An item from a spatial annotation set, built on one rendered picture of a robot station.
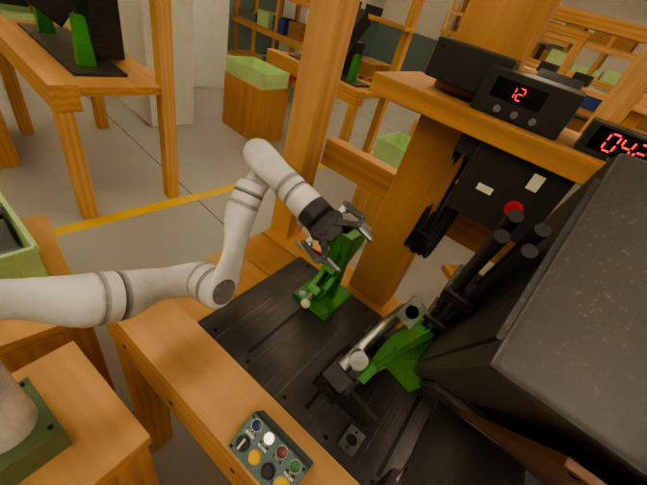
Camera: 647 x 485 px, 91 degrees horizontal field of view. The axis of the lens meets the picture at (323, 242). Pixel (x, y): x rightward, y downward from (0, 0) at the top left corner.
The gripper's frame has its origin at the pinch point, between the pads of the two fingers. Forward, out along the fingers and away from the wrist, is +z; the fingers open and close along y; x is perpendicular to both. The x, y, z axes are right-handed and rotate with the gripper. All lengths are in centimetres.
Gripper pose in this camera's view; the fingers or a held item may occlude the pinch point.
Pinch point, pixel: (354, 254)
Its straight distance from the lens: 68.4
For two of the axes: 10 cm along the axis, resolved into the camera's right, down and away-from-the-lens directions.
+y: 7.3, -6.8, 0.1
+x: 1.3, 1.5, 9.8
